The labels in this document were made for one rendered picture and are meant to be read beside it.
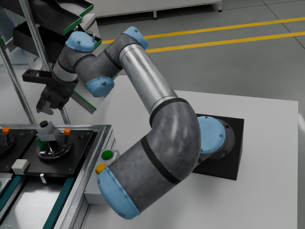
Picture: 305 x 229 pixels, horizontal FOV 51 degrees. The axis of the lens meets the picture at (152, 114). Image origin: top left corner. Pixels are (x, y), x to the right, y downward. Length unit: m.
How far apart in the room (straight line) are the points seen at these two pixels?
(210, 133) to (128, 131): 0.56
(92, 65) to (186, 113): 0.38
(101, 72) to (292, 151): 0.80
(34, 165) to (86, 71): 0.49
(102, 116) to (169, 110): 0.98
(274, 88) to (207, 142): 2.36
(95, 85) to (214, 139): 0.39
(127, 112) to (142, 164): 0.99
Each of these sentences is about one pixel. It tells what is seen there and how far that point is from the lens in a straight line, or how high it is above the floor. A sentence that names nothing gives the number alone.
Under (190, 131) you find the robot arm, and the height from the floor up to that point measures 1.38.
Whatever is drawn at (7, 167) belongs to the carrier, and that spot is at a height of 0.97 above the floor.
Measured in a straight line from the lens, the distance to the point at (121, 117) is 1.54.
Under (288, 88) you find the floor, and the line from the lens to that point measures 3.31.
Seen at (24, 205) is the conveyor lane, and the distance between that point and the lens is 1.23.
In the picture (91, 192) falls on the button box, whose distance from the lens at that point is 1.10.
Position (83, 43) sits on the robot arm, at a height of 1.42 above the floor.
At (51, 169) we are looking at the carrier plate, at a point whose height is 0.97.
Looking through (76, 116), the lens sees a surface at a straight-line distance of 1.63.
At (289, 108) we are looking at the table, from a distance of 1.56.
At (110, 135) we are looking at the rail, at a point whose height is 0.93.
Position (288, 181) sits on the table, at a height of 0.86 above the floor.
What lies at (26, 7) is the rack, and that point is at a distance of 1.24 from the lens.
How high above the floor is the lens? 1.77
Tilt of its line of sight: 36 degrees down
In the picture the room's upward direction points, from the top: 9 degrees counter-clockwise
